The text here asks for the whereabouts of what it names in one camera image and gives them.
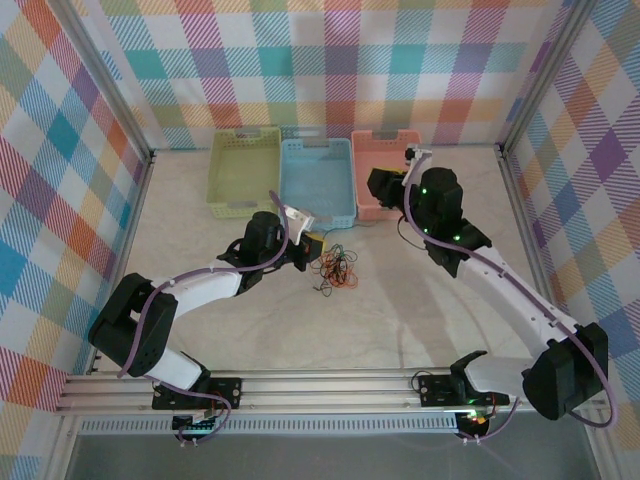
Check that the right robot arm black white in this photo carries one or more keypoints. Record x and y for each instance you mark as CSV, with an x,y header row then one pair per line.
x,y
505,295

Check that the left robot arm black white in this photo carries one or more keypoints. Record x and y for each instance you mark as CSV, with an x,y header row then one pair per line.
x,y
200,290

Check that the pink perforated plastic basket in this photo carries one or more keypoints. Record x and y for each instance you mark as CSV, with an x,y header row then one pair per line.
x,y
372,200

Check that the blue perforated plastic basket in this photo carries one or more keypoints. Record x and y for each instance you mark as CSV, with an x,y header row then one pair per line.
x,y
317,182

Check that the green perforated plastic basket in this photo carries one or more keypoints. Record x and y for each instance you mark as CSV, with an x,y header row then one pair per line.
x,y
242,170

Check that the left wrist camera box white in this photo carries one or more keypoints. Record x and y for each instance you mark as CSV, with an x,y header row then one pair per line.
x,y
300,220

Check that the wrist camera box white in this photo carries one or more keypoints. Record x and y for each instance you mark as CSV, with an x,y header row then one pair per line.
x,y
417,154
300,220

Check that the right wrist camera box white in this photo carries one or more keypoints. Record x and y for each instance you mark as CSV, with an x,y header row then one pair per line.
x,y
417,154

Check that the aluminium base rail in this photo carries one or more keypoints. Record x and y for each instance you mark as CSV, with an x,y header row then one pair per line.
x,y
325,390

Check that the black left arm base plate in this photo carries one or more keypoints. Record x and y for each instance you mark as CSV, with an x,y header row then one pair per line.
x,y
230,392

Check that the aluminium frame post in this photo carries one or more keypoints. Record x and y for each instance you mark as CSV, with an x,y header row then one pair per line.
x,y
100,70
545,75

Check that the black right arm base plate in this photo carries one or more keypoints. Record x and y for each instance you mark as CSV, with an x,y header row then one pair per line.
x,y
435,390

